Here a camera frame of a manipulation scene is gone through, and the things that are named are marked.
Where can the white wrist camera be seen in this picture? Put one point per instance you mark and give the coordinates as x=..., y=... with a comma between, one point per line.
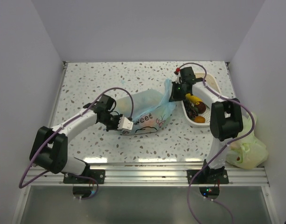
x=177, y=73
x=125, y=124

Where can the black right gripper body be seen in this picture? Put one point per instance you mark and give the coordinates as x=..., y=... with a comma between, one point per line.
x=178, y=93

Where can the round controller board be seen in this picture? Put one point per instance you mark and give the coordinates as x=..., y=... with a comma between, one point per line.
x=210, y=192
x=83, y=193

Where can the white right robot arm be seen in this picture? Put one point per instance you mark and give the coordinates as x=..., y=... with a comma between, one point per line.
x=226, y=120

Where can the aluminium front rail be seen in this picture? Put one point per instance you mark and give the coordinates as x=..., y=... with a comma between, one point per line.
x=173, y=174

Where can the white perforated plastic basket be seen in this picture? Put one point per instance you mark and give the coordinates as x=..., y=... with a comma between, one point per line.
x=213, y=81

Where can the right round controller board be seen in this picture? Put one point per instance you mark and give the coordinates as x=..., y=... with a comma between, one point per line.
x=210, y=192

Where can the pale green plastic bag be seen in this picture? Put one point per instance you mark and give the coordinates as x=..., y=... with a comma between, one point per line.
x=247, y=153

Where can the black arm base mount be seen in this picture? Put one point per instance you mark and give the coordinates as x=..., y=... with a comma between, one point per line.
x=208, y=175

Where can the dark brown fake mangosteen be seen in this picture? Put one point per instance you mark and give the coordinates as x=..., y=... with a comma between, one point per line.
x=200, y=106

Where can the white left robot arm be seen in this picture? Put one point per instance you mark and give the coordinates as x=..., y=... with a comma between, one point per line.
x=50, y=148

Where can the light blue plastic bag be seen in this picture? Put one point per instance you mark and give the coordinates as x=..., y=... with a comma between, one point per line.
x=152, y=110

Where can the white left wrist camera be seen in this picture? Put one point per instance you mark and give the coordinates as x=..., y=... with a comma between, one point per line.
x=125, y=124

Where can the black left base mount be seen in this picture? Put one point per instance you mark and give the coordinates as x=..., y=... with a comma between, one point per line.
x=89, y=176

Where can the yellow fake banana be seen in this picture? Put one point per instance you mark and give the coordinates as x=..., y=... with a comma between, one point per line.
x=192, y=98

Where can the brown fake kiwi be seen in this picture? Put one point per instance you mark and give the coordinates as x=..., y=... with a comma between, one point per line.
x=199, y=119

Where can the dark purple fake grapes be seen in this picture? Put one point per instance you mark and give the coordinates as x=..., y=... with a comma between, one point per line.
x=191, y=111

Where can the left round controller board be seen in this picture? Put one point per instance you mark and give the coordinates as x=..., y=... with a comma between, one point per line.
x=83, y=193

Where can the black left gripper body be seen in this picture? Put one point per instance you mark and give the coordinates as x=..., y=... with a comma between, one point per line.
x=111, y=122

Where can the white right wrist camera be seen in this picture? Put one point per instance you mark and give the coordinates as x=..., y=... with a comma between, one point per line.
x=177, y=73

